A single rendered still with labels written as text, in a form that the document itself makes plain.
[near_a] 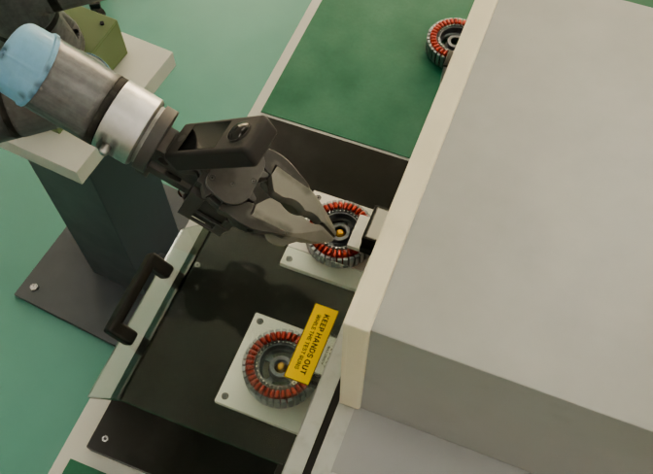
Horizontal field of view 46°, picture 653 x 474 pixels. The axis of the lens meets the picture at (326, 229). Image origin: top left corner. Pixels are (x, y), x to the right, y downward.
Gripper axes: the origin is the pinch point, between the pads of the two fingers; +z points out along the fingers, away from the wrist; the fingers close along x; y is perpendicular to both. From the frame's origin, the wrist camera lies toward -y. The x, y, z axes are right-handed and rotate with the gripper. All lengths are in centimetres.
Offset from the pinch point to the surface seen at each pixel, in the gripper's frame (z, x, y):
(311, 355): 6.8, 9.0, 10.3
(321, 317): 6.2, 4.4, 10.6
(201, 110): -19, -89, 140
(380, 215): 13.4, -22.3, 28.5
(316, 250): 8.7, -16.2, 37.5
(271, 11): -16, -136, 139
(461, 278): 7.6, 7.3, -17.9
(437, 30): 13, -71, 38
